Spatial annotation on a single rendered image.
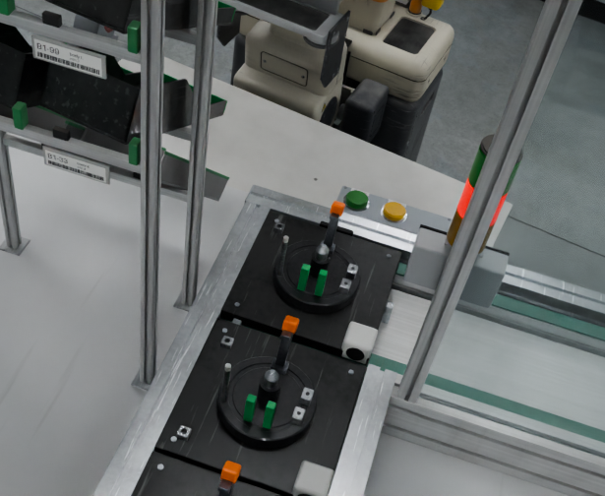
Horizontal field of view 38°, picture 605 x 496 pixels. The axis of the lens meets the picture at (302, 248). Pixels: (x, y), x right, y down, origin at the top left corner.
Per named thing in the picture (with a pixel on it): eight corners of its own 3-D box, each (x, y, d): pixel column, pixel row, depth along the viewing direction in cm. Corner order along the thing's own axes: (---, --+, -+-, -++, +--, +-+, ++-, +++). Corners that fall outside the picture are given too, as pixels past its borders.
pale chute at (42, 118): (74, 146, 154) (84, 122, 154) (137, 175, 151) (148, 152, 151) (-20, 114, 127) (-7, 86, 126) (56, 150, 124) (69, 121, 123)
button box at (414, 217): (336, 207, 165) (342, 183, 160) (445, 241, 163) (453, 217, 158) (327, 232, 160) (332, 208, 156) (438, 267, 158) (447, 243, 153)
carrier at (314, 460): (215, 325, 136) (221, 272, 127) (364, 373, 134) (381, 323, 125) (152, 455, 120) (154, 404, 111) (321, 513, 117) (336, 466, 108)
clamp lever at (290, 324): (274, 358, 128) (286, 314, 124) (287, 362, 127) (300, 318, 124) (269, 370, 124) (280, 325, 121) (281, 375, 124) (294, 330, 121)
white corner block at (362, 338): (345, 335, 138) (350, 319, 135) (374, 343, 138) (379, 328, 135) (338, 357, 135) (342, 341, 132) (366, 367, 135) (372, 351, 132)
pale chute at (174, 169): (153, 171, 152) (163, 147, 152) (218, 201, 149) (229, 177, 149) (77, 145, 125) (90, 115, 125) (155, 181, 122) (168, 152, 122)
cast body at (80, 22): (90, 44, 136) (99, 0, 133) (114, 54, 135) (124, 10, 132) (57, 48, 128) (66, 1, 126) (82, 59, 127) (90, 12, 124)
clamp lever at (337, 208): (323, 241, 145) (333, 199, 142) (333, 244, 145) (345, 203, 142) (318, 249, 142) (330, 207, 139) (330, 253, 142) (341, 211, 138)
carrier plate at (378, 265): (268, 217, 154) (269, 209, 152) (399, 259, 151) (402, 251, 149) (219, 318, 137) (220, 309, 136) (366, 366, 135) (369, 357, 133)
